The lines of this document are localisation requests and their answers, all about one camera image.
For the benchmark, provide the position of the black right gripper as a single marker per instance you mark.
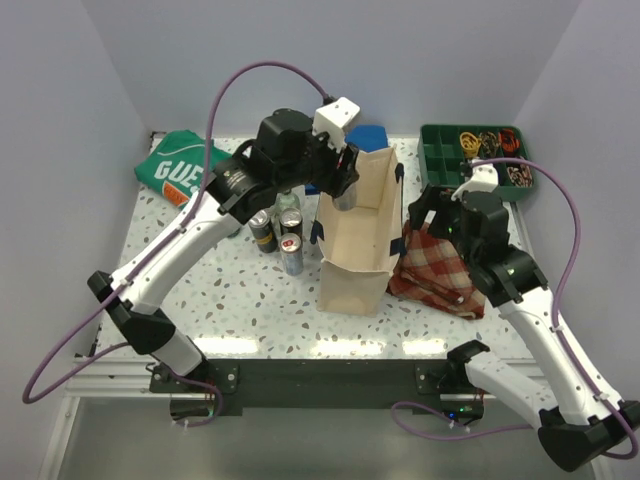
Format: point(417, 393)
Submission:
point(434, 198)

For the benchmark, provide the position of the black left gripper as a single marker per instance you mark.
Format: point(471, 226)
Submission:
point(336, 181)

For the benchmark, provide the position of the red tab can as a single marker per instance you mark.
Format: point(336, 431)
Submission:
point(291, 253)
point(347, 200)

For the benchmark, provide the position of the green cap soda bottle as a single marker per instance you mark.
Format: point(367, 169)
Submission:
point(286, 200)

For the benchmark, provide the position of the black can silver tab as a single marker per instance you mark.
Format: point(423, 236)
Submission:
point(291, 222)

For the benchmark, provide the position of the beige canvas tote bag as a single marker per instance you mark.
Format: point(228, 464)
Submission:
point(361, 246)

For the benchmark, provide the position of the black can foil top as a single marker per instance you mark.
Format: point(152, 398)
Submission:
point(263, 232)

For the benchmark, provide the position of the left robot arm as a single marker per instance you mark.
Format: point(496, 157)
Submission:
point(290, 149)

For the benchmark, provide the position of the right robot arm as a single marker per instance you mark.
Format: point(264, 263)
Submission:
point(578, 416)

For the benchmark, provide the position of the folded blue cloth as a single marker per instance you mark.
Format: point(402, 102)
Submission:
point(368, 138)

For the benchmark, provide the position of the red plaid cloth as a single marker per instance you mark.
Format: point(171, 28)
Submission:
point(432, 273)

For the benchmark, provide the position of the green compartment tray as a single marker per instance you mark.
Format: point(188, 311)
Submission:
point(442, 149)

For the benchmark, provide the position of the green Guess t-shirt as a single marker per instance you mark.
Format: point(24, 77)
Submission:
point(174, 168)

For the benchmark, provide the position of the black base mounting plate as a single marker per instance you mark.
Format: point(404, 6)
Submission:
point(340, 384)

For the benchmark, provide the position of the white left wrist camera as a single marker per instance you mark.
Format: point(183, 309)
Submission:
point(335, 119)

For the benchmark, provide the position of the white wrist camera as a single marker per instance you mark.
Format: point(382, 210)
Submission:
point(482, 178)
point(335, 119)

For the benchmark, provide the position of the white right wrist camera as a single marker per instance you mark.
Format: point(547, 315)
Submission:
point(482, 178)

